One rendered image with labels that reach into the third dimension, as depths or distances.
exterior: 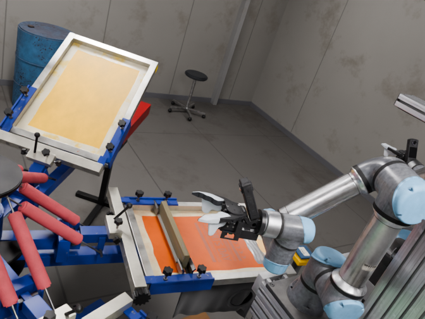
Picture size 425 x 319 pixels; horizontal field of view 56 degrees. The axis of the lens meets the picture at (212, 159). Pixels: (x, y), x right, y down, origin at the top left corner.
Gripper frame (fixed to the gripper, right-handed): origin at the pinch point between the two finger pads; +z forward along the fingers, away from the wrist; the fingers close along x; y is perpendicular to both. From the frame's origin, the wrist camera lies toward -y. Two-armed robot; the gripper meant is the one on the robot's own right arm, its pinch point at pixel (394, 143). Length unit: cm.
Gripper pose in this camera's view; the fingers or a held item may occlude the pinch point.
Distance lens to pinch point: 232.2
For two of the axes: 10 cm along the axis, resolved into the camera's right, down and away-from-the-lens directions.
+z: -0.8, -4.8, 8.7
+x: 9.8, 1.0, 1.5
